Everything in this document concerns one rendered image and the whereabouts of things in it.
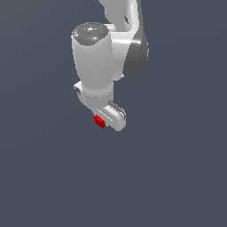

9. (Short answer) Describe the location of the red cube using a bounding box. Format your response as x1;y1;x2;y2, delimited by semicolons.
93;114;106;129

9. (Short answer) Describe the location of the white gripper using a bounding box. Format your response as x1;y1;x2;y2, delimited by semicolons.
93;100;128;133

